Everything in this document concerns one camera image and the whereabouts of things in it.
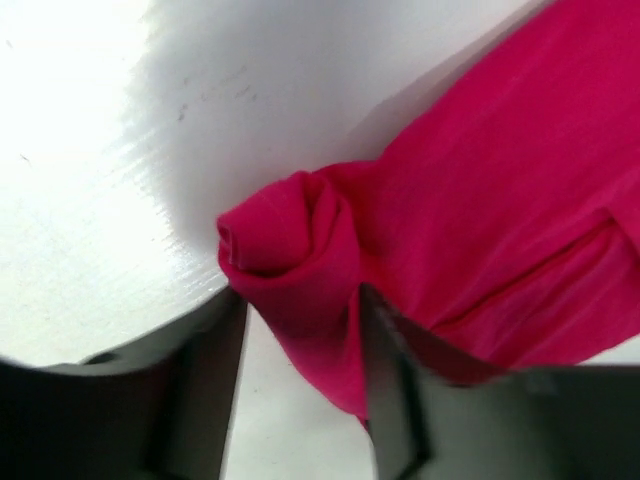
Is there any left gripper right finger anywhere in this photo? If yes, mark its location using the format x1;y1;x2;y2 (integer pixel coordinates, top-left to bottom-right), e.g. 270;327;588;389
359;284;639;479

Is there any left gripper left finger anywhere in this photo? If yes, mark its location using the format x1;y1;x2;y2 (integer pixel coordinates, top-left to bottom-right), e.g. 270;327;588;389
1;292;247;479

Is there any magenta t shirt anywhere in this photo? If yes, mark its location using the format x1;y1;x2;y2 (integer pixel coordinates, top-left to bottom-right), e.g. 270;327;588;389
217;1;639;420

